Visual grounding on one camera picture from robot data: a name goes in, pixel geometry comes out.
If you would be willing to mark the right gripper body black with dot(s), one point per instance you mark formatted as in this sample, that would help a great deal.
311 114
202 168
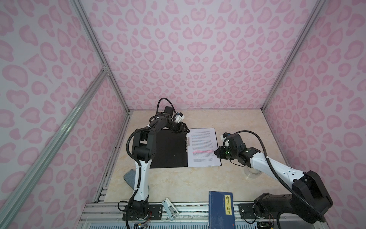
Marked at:
227 153

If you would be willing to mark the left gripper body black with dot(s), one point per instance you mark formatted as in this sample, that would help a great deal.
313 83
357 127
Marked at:
177 128

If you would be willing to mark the grey black file folder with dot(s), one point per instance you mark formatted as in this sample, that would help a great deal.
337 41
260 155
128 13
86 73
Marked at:
171 152

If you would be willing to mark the white paper sheet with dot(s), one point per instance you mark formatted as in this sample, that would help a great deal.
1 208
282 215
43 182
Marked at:
201 145

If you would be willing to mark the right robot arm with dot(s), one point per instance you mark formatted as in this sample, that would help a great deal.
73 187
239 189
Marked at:
308 197

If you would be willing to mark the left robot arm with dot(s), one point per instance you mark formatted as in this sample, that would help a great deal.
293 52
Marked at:
141 146

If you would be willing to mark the metal folder clip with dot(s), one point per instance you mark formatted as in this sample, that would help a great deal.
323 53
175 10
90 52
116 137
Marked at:
187 143

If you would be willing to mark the clear tape roll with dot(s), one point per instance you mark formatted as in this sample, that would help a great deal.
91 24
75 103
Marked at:
252 173

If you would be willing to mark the blue book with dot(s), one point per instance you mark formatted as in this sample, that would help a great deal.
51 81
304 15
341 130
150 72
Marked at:
221 210

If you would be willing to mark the grey sponge block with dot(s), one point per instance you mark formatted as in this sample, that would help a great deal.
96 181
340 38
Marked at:
129 178

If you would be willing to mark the aluminium diagonal beam left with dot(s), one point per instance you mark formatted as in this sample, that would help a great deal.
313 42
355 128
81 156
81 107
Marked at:
18 197

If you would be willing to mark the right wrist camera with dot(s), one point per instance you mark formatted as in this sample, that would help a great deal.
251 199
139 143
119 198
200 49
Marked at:
224 136

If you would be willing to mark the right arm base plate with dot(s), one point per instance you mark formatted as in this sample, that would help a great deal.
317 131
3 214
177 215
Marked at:
246 211

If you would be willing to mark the white bracket on rail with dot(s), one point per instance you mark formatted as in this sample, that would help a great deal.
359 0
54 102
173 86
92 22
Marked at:
170 209

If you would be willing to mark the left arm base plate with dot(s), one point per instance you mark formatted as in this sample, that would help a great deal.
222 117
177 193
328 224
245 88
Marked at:
154 212

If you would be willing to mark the aluminium corner post left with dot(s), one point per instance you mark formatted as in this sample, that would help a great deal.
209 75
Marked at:
86 24

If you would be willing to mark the aluminium corner post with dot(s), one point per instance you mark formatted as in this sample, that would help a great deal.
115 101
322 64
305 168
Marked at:
316 12
86 24

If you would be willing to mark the aluminium rail frame front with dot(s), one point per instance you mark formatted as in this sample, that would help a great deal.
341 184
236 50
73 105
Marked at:
192 215

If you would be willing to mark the aluminium corner post right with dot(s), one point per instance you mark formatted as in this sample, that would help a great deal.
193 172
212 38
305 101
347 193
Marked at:
316 12

